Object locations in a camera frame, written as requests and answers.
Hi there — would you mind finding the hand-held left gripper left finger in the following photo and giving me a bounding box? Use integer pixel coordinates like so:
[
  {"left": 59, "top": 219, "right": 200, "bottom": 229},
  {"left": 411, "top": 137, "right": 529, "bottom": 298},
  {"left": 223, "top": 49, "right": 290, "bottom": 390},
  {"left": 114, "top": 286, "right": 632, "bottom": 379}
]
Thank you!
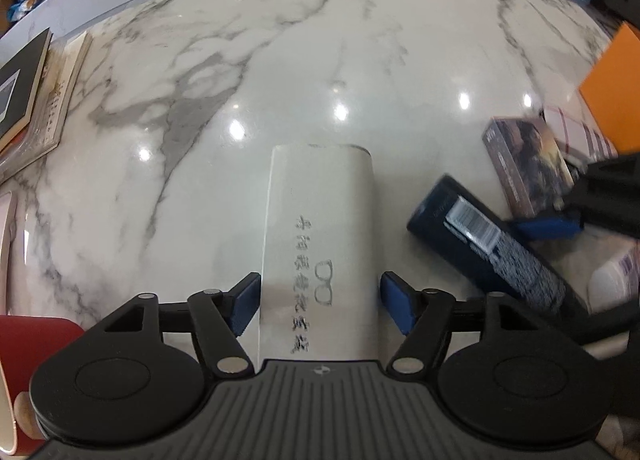
[{"left": 102, "top": 273, "right": 262, "bottom": 375}]

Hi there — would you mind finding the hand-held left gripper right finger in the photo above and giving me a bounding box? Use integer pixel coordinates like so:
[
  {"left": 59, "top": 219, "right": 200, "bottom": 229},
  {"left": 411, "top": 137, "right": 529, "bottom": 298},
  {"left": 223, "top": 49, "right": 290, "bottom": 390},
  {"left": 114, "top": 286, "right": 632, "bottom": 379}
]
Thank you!
[{"left": 380, "top": 271, "right": 551, "bottom": 375}]

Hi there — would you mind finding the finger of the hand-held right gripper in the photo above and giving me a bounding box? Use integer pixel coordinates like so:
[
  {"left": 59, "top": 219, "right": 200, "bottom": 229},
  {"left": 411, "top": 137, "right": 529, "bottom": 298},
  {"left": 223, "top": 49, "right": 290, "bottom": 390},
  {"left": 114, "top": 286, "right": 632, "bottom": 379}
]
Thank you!
[
  {"left": 510, "top": 165, "right": 608, "bottom": 241},
  {"left": 567, "top": 297, "right": 640, "bottom": 347}
]

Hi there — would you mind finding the white cream tube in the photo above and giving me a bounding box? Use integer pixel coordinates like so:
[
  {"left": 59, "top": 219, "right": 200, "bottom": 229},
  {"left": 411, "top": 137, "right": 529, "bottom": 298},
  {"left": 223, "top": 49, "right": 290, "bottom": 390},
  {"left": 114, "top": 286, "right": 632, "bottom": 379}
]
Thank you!
[{"left": 590, "top": 245, "right": 640, "bottom": 313}]

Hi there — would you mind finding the dark blue tube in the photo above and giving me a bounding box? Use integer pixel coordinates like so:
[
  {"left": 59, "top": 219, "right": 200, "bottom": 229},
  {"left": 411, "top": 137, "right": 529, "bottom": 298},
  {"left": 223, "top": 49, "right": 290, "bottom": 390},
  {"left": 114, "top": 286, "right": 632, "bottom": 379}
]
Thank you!
[{"left": 406, "top": 174, "right": 588, "bottom": 326}]

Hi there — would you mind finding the dark card box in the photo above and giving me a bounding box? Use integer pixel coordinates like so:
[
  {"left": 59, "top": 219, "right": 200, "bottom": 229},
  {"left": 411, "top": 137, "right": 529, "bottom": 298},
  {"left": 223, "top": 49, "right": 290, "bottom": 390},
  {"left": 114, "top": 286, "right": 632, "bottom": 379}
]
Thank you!
[{"left": 482, "top": 116, "right": 576, "bottom": 221}]

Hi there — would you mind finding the plaid case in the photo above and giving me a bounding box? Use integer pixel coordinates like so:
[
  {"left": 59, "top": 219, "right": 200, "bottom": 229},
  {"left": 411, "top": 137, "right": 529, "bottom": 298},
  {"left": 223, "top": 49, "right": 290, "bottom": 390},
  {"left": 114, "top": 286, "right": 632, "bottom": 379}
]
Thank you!
[{"left": 542, "top": 106, "right": 618, "bottom": 161}]

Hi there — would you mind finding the orange cardboard box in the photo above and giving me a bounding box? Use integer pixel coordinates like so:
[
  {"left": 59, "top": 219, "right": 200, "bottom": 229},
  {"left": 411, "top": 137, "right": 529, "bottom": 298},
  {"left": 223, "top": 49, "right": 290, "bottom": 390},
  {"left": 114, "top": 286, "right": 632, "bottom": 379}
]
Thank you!
[{"left": 579, "top": 23, "right": 640, "bottom": 156}]

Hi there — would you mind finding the white glasses case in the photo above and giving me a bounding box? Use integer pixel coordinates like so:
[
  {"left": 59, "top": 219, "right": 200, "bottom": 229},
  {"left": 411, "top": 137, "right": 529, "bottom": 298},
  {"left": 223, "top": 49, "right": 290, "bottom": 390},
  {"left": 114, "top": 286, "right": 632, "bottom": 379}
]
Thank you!
[{"left": 257, "top": 143, "right": 386, "bottom": 361}]

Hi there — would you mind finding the red mug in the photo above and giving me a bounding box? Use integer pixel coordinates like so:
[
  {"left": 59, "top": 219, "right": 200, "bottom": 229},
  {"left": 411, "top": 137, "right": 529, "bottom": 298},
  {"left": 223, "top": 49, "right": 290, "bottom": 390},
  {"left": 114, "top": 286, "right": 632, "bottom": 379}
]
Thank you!
[{"left": 0, "top": 315, "right": 86, "bottom": 446}]

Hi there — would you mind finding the stack of books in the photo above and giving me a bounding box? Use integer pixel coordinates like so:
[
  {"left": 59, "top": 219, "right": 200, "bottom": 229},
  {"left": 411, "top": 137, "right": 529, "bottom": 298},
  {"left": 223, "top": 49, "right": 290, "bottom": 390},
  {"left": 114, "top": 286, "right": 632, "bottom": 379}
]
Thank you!
[{"left": 0, "top": 30, "right": 93, "bottom": 181}]

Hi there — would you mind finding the black book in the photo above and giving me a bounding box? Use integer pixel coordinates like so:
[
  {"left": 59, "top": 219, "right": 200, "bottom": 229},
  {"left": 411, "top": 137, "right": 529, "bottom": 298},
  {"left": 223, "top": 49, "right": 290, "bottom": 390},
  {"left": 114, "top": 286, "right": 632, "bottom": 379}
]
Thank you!
[{"left": 0, "top": 28, "right": 53, "bottom": 141}]

